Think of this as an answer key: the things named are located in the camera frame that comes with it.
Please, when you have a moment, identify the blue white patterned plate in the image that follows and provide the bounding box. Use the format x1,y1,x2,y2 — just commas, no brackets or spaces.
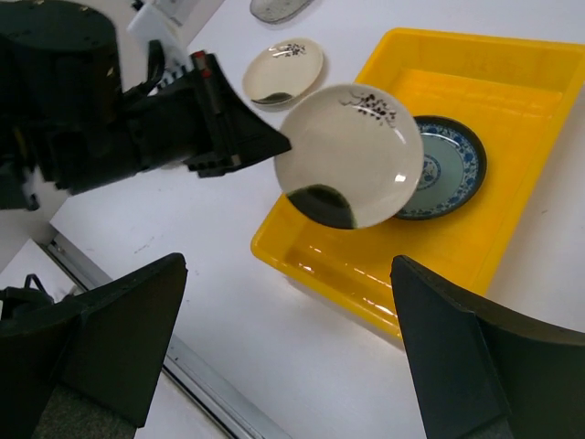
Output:
395,115,487,220

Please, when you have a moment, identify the yellow plastic bin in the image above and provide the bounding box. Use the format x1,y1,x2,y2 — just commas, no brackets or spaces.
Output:
251,28,584,336

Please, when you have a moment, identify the aluminium table rail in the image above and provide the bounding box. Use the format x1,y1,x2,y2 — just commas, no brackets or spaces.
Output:
43,235,288,438

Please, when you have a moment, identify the cream plate black floral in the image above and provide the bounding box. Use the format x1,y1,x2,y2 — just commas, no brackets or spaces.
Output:
274,83,424,230

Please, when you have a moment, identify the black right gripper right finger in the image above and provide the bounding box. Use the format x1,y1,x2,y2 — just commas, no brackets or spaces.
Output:
390,256,584,438

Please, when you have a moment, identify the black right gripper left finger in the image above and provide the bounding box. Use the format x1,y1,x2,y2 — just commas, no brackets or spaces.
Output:
1,253,187,438

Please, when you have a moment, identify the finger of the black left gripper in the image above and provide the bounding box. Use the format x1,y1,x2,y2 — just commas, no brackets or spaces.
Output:
191,50,292,177

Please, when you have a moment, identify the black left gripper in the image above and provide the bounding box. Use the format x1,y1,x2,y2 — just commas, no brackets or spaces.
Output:
1,1,202,210

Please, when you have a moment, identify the smoky clear glass plate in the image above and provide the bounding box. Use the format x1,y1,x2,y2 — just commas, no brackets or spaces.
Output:
250,0,313,25

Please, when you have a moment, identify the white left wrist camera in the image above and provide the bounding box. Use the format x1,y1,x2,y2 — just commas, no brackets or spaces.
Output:
127,1,193,85

